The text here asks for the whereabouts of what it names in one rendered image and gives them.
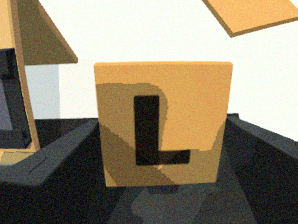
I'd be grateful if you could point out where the tan tile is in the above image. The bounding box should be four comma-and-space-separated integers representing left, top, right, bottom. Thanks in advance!
93, 60, 234, 188

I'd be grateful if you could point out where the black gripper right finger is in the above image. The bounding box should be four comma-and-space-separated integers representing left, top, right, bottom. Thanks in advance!
223, 116, 298, 224

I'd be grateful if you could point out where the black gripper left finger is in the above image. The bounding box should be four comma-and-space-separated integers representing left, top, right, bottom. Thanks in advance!
0, 120, 101, 224

